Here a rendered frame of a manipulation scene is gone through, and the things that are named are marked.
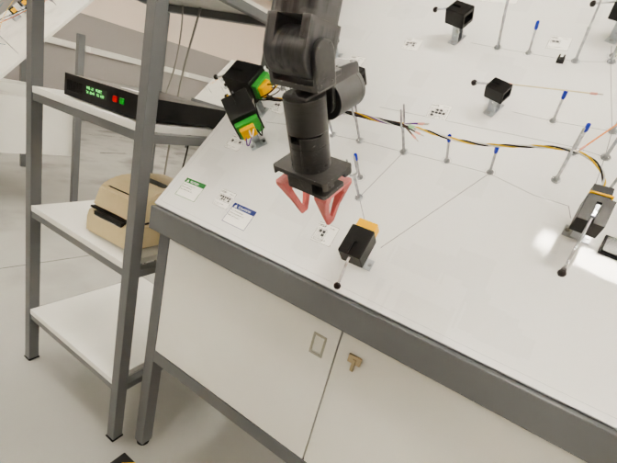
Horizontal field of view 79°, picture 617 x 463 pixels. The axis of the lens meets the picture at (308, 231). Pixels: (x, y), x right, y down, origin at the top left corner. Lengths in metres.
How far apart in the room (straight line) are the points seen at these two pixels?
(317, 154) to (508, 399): 0.51
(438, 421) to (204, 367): 0.63
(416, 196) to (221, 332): 0.60
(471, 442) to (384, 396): 0.17
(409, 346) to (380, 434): 0.25
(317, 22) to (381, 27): 0.84
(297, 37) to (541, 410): 0.65
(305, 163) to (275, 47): 0.15
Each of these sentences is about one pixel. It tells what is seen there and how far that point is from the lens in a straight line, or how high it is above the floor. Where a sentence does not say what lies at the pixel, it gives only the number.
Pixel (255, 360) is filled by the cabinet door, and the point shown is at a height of 0.58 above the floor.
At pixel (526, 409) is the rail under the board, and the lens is 0.76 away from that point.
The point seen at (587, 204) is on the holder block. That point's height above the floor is 1.16.
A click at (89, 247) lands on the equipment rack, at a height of 0.64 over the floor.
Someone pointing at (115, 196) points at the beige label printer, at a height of 0.80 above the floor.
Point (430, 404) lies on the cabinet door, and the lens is 0.84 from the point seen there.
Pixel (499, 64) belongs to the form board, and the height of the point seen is 1.41.
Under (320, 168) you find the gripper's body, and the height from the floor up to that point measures 1.13.
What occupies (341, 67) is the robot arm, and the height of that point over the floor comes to 1.26.
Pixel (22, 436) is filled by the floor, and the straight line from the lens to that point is 1.67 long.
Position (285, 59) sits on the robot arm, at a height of 1.25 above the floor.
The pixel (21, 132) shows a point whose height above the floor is 0.55.
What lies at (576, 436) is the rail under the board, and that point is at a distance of 0.77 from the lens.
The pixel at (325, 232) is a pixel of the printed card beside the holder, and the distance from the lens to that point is 0.84.
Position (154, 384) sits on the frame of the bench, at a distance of 1.40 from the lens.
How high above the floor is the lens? 1.20
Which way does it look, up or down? 18 degrees down
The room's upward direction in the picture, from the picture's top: 14 degrees clockwise
